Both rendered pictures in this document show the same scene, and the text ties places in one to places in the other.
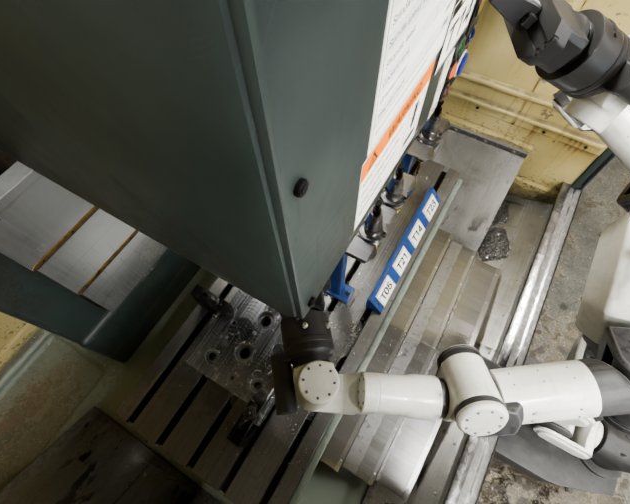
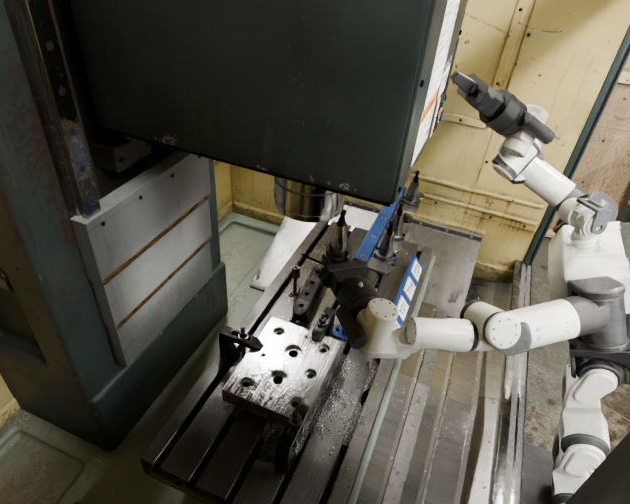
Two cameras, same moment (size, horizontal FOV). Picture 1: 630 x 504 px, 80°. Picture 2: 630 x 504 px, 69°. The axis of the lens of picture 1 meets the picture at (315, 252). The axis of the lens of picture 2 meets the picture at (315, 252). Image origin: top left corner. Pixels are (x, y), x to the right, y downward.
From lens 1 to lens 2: 62 cm
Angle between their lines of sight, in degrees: 27
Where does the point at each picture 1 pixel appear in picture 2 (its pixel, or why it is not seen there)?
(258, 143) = (420, 53)
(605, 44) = (512, 102)
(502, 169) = (465, 251)
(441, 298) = (439, 354)
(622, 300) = (572, 267)
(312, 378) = (378, 306)
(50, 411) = not seen: outside the picture
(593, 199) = not seen: hidden behind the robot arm
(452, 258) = not seen: hidden behind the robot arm
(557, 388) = (547, 310)
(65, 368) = (33, 469)
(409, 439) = (440, 482)
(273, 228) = (410, 101)
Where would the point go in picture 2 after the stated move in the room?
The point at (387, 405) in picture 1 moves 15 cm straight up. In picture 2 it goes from (433, 332) to (452, 279)
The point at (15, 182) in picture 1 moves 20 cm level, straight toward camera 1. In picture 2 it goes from (120, 199) to (186, 226)
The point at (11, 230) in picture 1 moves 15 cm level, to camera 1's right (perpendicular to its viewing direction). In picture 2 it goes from (106, 237) to (173, 234)
